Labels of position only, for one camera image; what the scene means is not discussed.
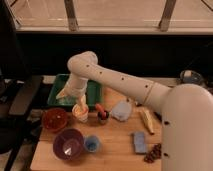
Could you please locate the light blue cloth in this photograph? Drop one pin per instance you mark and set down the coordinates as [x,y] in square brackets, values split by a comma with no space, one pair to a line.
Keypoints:
[121,111]

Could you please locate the white cup orange inside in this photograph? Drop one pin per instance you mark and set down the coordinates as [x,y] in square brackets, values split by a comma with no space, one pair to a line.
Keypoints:
[80,113]

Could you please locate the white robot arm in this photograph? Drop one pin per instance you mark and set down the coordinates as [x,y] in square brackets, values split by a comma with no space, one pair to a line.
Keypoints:
[186,110]

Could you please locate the round grey blue device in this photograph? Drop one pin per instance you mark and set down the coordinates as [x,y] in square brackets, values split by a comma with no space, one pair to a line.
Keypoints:
[191,77]

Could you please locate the purple bowl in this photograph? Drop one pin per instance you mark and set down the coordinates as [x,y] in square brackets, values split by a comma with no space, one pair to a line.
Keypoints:
[68,144]

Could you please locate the red-orange bowl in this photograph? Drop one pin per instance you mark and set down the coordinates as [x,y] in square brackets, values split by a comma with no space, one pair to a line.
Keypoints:
[54,119]

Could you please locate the black chair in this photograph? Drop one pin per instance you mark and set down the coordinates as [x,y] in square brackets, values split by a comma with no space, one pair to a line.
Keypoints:
[15,126]

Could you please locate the small blue cup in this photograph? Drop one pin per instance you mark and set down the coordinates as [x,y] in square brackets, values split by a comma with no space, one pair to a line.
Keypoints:
[91,143]

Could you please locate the blue sponge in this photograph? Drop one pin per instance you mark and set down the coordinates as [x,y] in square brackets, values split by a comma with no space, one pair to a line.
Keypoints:
[139,142]

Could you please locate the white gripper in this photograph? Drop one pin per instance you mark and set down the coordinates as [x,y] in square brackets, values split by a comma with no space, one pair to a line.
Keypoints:
[74,89]

